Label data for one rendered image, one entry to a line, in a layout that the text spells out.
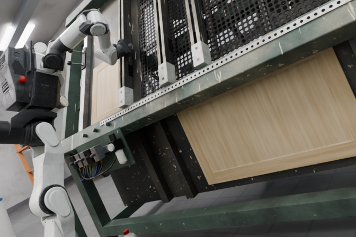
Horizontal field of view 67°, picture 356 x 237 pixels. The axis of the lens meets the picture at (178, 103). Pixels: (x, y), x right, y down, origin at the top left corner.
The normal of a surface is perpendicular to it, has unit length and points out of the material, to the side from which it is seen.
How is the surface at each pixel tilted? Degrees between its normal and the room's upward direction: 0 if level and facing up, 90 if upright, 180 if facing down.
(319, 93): 90
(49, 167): 90
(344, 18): 60
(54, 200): 90
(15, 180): 90
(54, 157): 111
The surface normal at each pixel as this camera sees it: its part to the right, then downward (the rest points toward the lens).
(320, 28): -0.66, -0.25
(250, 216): -0.52, 0.25
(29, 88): 0.74, -0.33
